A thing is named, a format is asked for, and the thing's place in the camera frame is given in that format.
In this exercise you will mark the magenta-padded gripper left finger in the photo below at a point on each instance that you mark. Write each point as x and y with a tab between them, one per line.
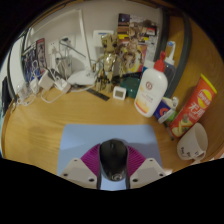
76	172

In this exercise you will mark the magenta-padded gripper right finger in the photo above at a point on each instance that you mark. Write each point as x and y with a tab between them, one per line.
149	171

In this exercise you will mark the black computer mouse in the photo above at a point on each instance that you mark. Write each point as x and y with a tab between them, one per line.
114	158

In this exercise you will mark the light blue mouse pad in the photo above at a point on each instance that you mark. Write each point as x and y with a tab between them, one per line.
80	140

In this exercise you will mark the white mug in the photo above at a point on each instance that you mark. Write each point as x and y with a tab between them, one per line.
193	141

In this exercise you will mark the red chip can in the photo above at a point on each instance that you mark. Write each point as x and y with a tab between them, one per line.
193	110

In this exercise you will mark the white lotion bottle red pump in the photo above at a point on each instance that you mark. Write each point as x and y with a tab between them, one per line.
150	93

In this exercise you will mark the black flat bar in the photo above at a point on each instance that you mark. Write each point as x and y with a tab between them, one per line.
98	94

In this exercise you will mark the small white cube clock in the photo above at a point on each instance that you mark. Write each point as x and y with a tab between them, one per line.
119	93

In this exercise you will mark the white desk lamp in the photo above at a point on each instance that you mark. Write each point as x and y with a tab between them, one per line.
83	77

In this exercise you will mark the white charger block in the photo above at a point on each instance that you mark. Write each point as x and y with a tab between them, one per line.
46	80

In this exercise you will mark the clear plastic lidded cup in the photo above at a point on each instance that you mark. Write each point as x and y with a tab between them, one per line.
22	90

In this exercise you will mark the dark spray bottle white trigger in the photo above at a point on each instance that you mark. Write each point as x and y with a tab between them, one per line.
170	71

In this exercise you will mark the black bag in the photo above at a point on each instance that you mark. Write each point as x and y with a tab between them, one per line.
5	96

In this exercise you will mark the silver metal cup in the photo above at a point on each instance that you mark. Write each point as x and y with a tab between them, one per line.
63	68

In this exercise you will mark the brown tree figure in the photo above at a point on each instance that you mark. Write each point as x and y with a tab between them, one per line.
108	63

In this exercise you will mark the blue robot model kit box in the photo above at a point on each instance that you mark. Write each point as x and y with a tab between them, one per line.
31	66

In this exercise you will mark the colourful comic poster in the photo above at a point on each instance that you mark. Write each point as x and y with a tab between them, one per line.
140	30

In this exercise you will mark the grey metal shelf frame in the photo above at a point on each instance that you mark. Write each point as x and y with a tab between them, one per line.
181	66

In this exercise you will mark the white wall-mounted box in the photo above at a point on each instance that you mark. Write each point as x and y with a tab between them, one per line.
98	34

